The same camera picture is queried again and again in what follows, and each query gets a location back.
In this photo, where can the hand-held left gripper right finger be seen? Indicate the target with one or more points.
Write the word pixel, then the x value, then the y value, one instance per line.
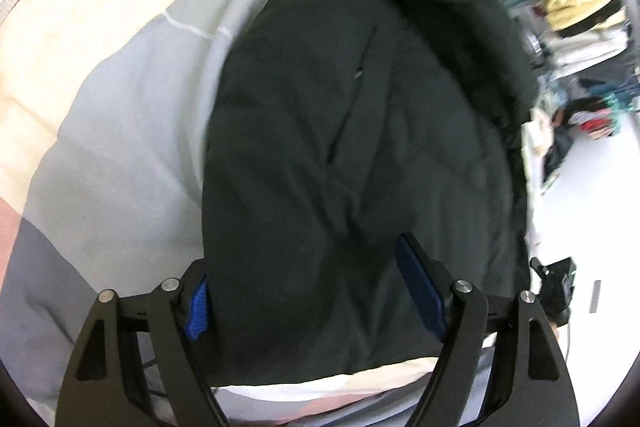
pixel 420 287

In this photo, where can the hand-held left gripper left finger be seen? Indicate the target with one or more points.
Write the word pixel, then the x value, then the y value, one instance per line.
pixel 197 307

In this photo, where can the black puffer jacket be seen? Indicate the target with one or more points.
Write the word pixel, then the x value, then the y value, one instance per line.
pixel 350 132

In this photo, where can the patchwork bed blanket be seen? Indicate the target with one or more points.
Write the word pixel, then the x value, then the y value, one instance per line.
pixel 125 107

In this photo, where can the white hoodie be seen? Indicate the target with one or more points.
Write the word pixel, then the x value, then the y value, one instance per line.
pixel 585 49

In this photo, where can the yellow fleece jacket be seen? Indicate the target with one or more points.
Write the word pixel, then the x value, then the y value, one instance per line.
pixel 580 4

